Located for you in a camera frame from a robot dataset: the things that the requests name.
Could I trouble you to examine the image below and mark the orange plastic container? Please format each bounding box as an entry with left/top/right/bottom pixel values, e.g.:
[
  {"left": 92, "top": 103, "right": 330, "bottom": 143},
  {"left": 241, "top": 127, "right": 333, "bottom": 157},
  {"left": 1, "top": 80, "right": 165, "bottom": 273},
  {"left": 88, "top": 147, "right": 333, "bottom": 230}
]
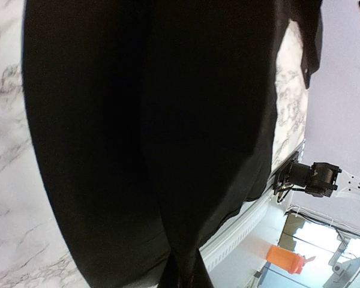
[{"left": 266, "top": 245, "right": 316, "bottom": 274}]

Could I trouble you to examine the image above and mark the aluminium table front rail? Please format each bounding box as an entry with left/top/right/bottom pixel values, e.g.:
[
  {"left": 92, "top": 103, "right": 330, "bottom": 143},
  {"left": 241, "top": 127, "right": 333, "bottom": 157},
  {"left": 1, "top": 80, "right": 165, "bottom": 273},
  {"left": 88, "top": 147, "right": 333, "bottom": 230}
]
[{"left": 200, "top": 142, "right": 305, "bottom": 272}]

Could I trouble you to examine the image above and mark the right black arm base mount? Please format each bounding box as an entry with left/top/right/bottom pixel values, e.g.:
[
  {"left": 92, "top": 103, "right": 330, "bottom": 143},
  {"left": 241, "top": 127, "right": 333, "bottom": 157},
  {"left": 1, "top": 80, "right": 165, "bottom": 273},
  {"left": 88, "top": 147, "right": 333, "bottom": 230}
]
[{"left": 272, "top": 151, "right": 300, "bottom": 204}]

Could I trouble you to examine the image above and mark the black long sleeve shirt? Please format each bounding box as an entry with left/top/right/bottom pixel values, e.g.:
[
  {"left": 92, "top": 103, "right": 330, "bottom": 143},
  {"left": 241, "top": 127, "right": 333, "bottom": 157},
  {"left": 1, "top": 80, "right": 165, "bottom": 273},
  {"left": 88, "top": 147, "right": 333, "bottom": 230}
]
[{"left": 22, "top": 1, "right": 322, "bottom": 287}]

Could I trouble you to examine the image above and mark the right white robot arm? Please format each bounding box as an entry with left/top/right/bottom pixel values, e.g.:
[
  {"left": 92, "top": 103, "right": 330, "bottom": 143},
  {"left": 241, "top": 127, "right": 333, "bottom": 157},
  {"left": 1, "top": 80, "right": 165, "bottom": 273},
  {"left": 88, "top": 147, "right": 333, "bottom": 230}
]
[{"left": 289, "top": 1, "right": 360, "bottom": 201}]

